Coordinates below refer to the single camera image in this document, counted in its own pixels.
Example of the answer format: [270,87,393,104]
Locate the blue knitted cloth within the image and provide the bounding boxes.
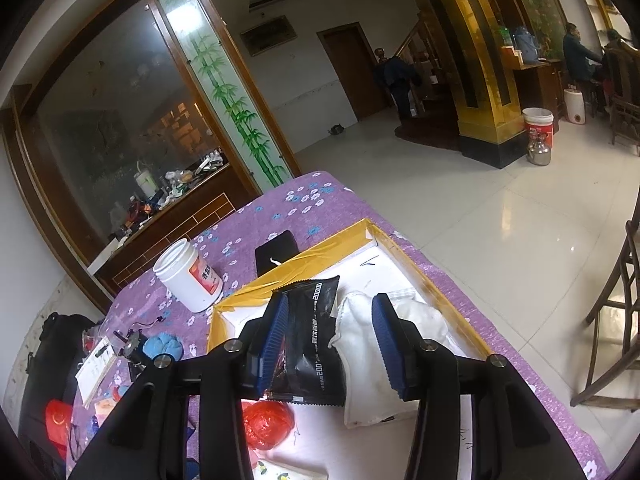
[142,335,183,361]

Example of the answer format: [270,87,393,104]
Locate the metal kettle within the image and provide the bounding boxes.
[527,140,552,167]

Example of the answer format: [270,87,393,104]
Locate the black bag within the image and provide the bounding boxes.
[17,312,98,480]

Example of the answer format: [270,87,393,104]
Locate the yellow taped foam box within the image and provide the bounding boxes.
[206,217,496,480]

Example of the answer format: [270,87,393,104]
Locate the red plastic bag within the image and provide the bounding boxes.
[242,401,295,453]

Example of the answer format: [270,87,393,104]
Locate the wooden counter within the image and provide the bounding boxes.
[500,45,568,121]

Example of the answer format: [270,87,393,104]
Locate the eyeglasses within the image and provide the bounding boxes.
[67,422,96,461]

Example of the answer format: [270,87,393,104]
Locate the black motor can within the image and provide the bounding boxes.
[117,327,151,366]

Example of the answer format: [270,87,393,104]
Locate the purple floral tablecloth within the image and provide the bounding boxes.
[65,170,611,480]

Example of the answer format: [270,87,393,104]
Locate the white plastic jar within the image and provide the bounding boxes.
[152,239,224,313]

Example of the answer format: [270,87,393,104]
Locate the white plastic packet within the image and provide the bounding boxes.
[251,452,328,480]

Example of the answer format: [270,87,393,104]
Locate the dark framed wall plaque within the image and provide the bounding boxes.
[240,15,298,57]

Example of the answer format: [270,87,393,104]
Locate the red packet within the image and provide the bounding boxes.
[45,400,73,448]

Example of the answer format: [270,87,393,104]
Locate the wooden glass cabinet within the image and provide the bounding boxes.
[0,0,301,316]

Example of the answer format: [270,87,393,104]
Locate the white red bucket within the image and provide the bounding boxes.
[522,107,556,148]

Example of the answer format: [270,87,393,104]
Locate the white jug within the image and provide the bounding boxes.
[134,170,156,198]

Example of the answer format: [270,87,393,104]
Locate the white towel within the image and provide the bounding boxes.
[327,290,463,428]

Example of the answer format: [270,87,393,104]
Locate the black snack packet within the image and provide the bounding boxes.
[260,275,348,406]

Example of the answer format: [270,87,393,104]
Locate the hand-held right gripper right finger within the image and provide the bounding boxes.
[371,292,588,480]

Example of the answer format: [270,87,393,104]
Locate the bamboo print glass panel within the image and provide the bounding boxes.
[147,0,296,188]

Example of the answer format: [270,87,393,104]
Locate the wooden chair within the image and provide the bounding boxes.
[570,205,640,408]

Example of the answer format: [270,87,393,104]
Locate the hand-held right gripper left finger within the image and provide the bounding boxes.
[67,292,291,480]

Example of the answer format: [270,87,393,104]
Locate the white paper booklet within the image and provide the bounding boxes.
[75,337,118,408]

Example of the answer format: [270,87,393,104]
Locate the white humidifier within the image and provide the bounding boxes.
[564,89,588,123]

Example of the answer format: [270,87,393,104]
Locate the clutter of small items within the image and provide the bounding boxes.
[107,147,231,241]

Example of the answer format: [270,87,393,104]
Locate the black phone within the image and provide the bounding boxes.
[255,230,301,278]

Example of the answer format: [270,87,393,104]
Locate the golden pillar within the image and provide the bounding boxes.
[390,0,516,168]

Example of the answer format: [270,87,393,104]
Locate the wooden door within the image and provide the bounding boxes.
[316,21,391,123]

